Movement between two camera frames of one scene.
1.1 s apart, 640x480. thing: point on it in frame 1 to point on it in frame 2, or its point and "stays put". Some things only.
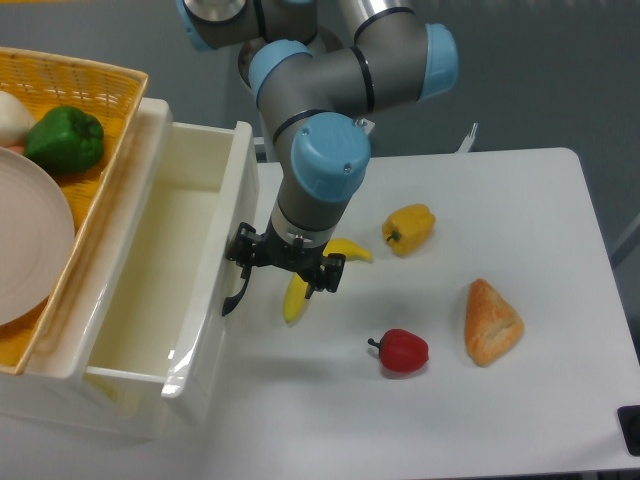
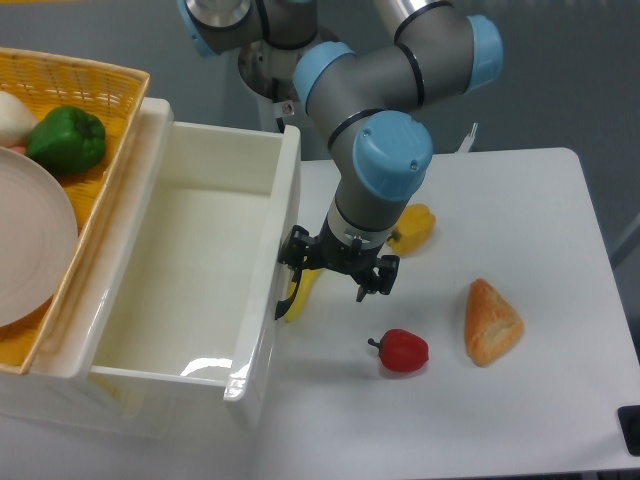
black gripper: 270,251 to 332,253
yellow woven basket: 114,94 stays put
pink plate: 36,236 stays put
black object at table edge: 629,422 stays put
